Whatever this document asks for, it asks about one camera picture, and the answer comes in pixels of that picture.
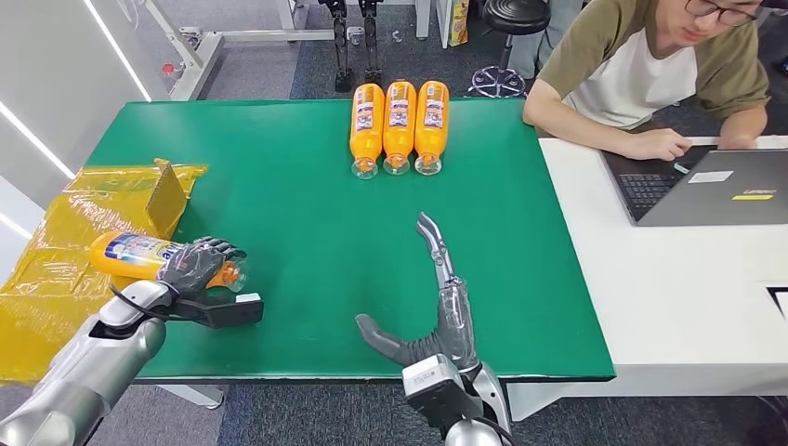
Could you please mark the person's right forearm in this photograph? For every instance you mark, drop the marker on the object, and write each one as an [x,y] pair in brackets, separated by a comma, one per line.
[572,126]

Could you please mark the red knob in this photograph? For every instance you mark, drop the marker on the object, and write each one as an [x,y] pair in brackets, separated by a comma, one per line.
[169,68]

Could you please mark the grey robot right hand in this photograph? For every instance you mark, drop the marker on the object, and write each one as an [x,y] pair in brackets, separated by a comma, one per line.
[452,326]

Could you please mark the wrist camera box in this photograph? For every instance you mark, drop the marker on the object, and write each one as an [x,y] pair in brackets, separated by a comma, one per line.
[228,311]
[437,388]

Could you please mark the person's left hand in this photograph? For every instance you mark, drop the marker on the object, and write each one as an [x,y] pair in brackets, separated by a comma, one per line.
[735,141]

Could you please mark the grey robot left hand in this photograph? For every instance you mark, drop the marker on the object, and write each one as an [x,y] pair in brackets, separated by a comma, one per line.
[194,268]

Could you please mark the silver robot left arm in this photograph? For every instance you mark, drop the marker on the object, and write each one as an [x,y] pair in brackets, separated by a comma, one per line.
[92,369]

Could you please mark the yellow carton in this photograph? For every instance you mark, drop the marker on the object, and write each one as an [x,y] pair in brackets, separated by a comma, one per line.
[458,24]

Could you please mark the black robot stand leg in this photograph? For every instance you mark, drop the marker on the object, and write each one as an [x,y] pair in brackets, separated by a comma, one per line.
[341,46]
[370,40]

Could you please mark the white metal frame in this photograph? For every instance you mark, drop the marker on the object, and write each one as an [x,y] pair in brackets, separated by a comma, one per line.
[206,55]

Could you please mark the yellow plastic wrapped cardboard box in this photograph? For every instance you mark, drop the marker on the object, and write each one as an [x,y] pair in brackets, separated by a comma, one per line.
[55,289]

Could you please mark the green table mat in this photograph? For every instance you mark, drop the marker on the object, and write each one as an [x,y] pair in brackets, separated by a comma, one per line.
[308,234]

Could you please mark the person's right hand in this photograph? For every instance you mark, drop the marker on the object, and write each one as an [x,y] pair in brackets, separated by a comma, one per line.
[659,146]

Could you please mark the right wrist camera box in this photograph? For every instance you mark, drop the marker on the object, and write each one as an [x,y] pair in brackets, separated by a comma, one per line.
[437,388]

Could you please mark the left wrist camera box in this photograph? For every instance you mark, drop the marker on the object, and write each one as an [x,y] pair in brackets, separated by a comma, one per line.
[228,311]

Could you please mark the white table leg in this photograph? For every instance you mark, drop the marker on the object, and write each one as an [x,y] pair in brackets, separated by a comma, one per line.
[423,17]

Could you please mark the white desk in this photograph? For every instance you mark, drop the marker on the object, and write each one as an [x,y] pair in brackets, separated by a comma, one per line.
[677,295]

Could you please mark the person's left forearm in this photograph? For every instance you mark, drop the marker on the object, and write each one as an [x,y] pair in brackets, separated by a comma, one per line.
[742,123]

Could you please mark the person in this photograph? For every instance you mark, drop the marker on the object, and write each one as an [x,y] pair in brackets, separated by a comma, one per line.
[628,74]

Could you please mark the black edged device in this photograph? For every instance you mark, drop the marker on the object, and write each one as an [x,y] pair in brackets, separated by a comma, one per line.
[780,301]

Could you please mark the orange juice bottle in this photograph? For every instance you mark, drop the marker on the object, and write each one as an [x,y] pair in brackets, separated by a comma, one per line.
[123,258]
[367,126]
[431,126]
[399,126]

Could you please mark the black round stool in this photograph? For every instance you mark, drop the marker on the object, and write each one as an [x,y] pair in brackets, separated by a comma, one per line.
[514,17]

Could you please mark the grey laptop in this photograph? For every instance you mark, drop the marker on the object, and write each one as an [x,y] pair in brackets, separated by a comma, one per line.
[726,209]

